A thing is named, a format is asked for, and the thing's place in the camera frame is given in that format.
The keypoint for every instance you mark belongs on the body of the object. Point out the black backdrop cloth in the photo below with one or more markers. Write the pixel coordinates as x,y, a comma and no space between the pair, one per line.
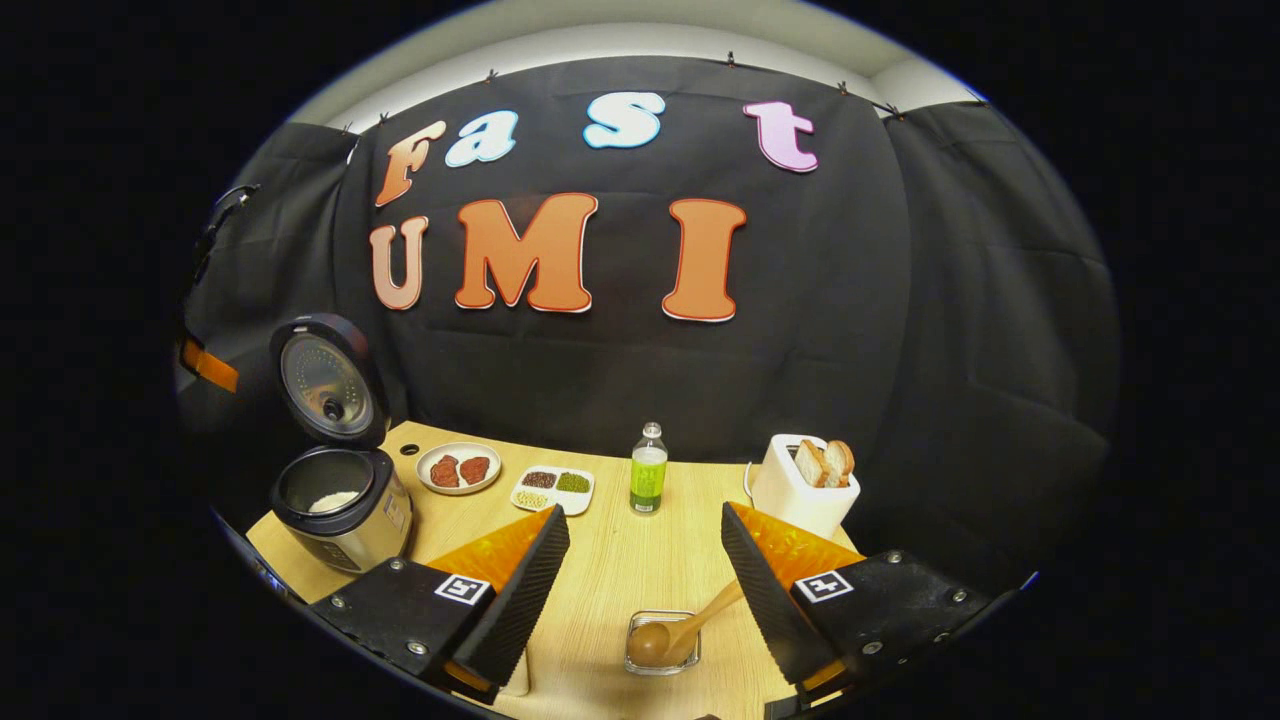
900,350

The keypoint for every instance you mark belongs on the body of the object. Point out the white toaster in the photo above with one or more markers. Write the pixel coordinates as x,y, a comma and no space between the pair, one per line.
790,500

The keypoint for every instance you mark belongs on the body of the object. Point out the black silver rice cooker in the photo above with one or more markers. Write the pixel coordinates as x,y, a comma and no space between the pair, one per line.
345,530

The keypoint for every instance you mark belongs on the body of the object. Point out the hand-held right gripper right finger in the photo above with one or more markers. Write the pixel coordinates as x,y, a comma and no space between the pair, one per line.
765,600

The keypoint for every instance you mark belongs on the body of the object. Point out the wooden spoon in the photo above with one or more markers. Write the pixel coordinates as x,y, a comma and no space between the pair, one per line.
650,643

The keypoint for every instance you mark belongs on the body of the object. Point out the green drink bottle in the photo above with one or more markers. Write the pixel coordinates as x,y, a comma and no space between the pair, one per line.
648,480

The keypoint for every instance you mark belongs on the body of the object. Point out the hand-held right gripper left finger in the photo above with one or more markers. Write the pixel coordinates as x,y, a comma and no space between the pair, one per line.
520,600

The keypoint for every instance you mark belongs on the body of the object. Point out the white divided bean dish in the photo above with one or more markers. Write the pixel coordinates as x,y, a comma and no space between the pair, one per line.
552,500

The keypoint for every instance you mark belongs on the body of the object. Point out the clear chopstick holder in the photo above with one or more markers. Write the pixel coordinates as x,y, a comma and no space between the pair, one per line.
688,660

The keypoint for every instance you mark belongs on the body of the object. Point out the red meat piece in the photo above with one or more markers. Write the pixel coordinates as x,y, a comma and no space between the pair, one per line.
474,470
444,472

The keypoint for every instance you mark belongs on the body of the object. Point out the toast bread slice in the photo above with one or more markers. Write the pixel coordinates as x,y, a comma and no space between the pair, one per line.
810,465
842,460

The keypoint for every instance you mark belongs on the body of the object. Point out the white round plate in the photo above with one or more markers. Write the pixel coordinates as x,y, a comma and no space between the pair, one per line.
425,470

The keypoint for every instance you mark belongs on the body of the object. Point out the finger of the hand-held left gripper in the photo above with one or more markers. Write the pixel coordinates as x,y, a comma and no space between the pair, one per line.
210,366

